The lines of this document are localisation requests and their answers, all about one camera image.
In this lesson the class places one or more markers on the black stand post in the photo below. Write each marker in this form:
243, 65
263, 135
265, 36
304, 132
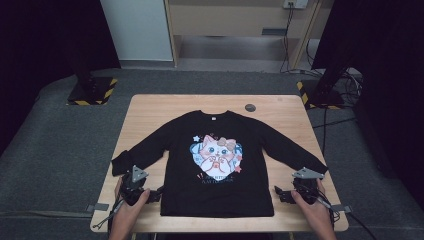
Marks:
328, 83
86, 80

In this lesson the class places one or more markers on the black cat print sweatshirt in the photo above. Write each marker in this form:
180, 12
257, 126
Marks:
186, 186

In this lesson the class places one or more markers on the grey tape piece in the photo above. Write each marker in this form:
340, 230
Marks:
340, 208
98, 207

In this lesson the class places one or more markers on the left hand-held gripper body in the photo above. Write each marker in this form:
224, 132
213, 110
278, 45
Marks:
133, 186

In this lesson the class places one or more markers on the wooden shelf unit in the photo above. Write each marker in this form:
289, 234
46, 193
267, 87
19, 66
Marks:
233, 20

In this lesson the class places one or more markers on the striped stand base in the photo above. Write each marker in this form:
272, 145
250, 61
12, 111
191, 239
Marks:
100, 95
305, 96

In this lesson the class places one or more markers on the black curtain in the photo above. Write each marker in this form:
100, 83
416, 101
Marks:
390, 83
40, 40

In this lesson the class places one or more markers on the grey round table grommet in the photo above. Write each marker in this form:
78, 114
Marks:
250, 107

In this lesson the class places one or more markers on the white cabinet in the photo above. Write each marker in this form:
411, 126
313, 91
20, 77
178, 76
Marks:
136, 30

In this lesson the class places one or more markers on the white power strip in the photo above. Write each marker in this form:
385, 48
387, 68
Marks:
296, 3

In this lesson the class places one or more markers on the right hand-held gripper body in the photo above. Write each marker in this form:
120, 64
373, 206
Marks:
306, 186

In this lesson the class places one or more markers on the person's right hand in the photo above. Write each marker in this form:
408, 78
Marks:
316, 215

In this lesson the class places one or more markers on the person's left hand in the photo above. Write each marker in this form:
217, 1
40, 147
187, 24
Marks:
126, 215

